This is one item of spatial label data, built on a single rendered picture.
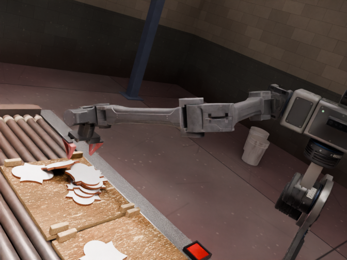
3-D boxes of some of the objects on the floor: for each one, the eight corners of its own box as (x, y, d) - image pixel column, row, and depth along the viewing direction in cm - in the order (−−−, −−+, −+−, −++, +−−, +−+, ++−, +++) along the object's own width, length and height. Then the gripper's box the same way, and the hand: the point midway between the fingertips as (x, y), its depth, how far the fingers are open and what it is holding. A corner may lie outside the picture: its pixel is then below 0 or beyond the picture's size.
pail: (259, 158, 486) (269, 137, 473) (241, 151, 489) (251, 130, 477) (259, 151, 514) (268, 131, 501) (241, 144, 517) (250, 124, 505)
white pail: (236, 157, 461) (246, 134, 448) (247, 155, 482) (256, 133, 469) (252, 167, 442) (263, 144, 429) (263, 165, 463) (273, 143, 451)
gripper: (76, 126, 109) (67, 164, 114) (109, 124, 119) (99, 158, 125) (66, 117, 112) (58, 154, 118) (98, 115, 123) (90, 150, 128)
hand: (79, 155), depth 121 cm, fingers open, 9 cm apart
